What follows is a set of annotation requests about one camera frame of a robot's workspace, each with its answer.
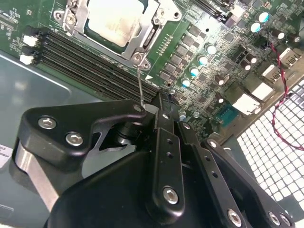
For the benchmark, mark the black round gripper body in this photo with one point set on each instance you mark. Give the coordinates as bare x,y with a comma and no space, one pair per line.
107,202

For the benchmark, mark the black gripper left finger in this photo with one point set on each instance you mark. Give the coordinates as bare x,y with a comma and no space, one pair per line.
59,133

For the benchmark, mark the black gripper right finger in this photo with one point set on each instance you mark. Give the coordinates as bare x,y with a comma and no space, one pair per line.
213,171

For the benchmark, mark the thin metal locking lever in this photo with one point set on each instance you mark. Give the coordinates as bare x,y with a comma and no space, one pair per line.
140,83

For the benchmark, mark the metal socket cover frame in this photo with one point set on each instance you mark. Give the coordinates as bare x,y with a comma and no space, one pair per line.
135,40

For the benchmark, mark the silver topped green CPU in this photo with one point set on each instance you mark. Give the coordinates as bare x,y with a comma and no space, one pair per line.
111,21

